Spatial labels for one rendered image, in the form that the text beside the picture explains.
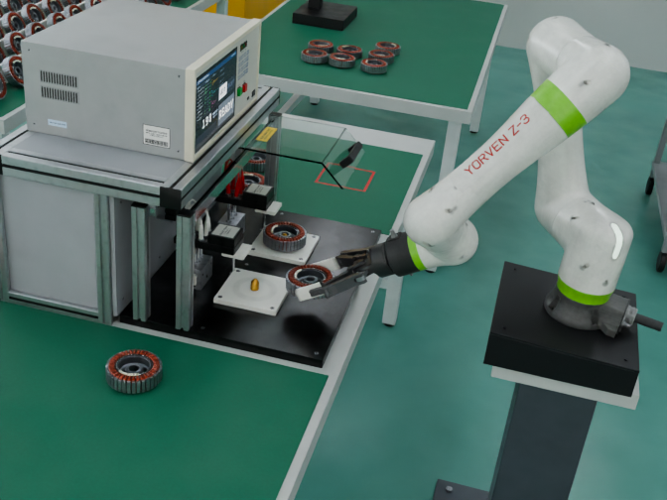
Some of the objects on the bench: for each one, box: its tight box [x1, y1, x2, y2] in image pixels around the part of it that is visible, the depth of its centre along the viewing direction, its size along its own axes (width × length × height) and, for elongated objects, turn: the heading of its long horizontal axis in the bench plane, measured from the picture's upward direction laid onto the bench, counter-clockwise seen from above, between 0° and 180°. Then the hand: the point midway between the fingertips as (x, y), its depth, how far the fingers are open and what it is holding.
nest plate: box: [213, 268, 288, 315], centre depth 213 cm, size 15×15×1 cm
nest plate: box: [248, 225, 320, 266], centre depth 234 cm, size 15×15×1 cm
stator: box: [263, 221, 307, 252], centre depth 233 cm, size 11×11×4 cm
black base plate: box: [119, 201, 381, 368], centre depth 224 cm, size 47×64×2 cm
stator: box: [105, 349, 162, 394], centre depth 184 cm, size 11×11×4 cm
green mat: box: [0, 301, 329, 500], centre depth 173 cm, size 94×61×1 cm, turn 67°
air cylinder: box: [194, 254, 212, 290], centre depth 214 cm, size 5×8×6 cm
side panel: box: [0, 175, 116, 325], centre depth 196 cm, size 28×3×32 cm, turn 67°
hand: (311, 280), depth 207 cm, fingers closed on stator, 11 cm apart
